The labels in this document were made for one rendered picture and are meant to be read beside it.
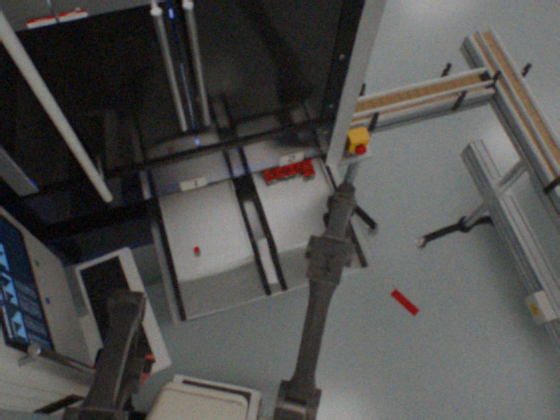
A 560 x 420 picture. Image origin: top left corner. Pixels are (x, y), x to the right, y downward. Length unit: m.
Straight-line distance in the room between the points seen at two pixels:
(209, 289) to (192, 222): 0.25
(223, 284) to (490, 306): 1.57
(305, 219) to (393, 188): 1.19
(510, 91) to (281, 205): 1.00
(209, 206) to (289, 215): 0.28
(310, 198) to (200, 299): 0.52
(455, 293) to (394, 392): 0.60
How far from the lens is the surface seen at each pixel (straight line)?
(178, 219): 1.85
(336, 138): 1.77
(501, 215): 2.48
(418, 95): 2.13
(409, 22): 3.69
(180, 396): 1.25
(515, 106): 2.24
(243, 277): 1.76
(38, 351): 1.19
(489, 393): 2.80
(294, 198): 1.87
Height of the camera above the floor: 2.57
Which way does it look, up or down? 66 degrees down
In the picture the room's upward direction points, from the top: 5 degrees clockwise
